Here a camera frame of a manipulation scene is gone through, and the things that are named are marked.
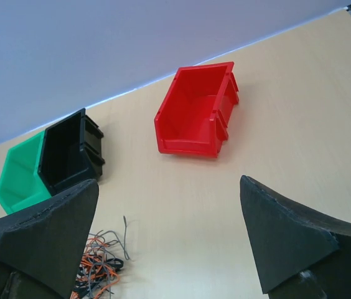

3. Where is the black plastic bin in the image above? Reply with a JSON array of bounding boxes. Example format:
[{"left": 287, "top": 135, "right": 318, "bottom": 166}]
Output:
[{"left": 38, "top": 108, "right": 105, "bottom": 196}]

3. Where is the grey thin cable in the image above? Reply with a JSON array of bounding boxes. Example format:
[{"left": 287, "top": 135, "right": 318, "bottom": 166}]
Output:
[{"left": 75, "top": 215, "right": 131, "bottom": 299}]

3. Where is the red plastic bin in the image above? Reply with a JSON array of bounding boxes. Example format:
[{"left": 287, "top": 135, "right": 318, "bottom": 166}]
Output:
[{"left": 154, "top": 62, "right": 239, "bottom": 158}]

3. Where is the green plastic bin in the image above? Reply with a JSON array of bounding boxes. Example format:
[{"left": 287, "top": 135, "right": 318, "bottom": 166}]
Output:
[{"left": 0, "top": 131, "right": 51, "bottom": 214}]

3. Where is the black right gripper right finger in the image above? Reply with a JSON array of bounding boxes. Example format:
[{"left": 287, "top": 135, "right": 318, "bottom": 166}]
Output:
[{"left": 240, "top": 176, "right": 351, "bottom": 298}]

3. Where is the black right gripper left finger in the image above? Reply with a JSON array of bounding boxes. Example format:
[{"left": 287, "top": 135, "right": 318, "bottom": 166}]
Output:
[{"left": 0, "top": 179, "right": 99, "bottom": 298}]

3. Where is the black ribbon cable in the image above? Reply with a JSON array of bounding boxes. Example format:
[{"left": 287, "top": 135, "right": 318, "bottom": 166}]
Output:
[{"left": 75, "top": 255, "right": 124, "bottom": 289}]

